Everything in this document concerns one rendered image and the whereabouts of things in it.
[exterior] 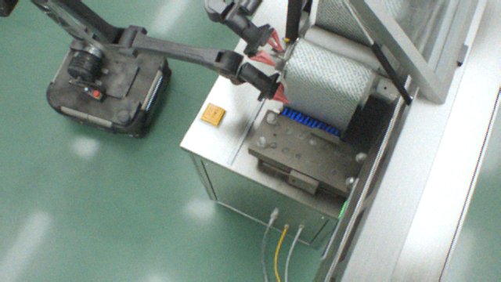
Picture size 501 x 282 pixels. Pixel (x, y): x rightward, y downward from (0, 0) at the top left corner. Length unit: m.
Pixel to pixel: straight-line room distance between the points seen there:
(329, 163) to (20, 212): 1.92
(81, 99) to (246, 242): 1.21
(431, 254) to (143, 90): 1.89
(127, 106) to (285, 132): 1.18
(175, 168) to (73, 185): 0.61
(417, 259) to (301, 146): 0.63
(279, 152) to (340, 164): 0.21
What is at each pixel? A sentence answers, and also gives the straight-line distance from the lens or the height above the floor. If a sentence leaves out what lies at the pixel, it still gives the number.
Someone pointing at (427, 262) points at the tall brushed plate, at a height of 1.44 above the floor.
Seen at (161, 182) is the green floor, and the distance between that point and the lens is 2.63.
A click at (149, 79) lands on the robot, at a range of 2.61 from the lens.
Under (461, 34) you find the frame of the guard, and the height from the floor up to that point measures 1.68.
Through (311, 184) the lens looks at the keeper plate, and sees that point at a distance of 1.52.
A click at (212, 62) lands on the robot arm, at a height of 1.21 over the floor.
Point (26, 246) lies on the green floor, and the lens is 2.82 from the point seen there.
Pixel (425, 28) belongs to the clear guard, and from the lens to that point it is 0.96.
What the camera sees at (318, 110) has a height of 1.10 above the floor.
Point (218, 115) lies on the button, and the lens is 1.70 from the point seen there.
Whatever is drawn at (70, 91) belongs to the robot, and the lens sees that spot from 2.73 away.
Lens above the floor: 2.48
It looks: 70 degrees down
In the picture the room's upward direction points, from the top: 5 degrees counter-clockwise
